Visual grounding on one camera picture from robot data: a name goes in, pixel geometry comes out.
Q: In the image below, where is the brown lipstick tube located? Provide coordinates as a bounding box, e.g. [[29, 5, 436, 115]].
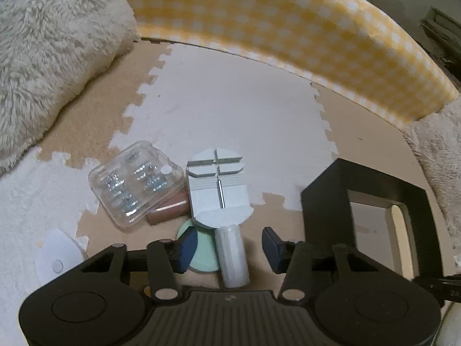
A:
[[147, 191, 190, 225]]

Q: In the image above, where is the fluffy grey pillow right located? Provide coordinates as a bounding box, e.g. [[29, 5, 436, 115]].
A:
[[403, 99, 461, 248]]

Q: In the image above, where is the fluffy grey pillow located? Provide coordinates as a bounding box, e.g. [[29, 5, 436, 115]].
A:
[[403, 99, 461, 248], [1, 0, 137, 173]]

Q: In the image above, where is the clear plastic screw box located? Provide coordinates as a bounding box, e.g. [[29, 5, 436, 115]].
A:
[[88, 141, 185, 229]]

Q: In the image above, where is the yellow gingham sofa cushion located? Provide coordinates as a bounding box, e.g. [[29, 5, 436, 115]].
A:
[[127, 0, 460, 128]]

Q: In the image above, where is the dark wooden shelf clutter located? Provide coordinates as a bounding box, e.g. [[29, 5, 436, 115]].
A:
[[421, 6, 460, 88]]

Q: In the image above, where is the white oval plastic piece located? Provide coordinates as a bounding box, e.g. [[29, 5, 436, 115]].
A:
[[34, 229, 87, 285]]

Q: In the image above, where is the white watch link remover tool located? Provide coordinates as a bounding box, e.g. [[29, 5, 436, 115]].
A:
[[186, 148, 254, 289]]

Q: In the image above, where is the fluffy grey pillow left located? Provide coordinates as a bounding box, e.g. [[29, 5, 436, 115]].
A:
[[1, 0, 137, 173]]

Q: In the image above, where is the black square tray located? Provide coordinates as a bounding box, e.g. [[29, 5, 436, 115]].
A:
[[301, 159, 443, 278]]

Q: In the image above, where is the cream nail file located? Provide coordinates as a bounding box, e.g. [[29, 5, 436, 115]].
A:
[[390, 205, 414, 280]]

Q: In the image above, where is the mint green round compact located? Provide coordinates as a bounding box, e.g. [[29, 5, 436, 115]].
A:
[[177, 219, 220, 273]]

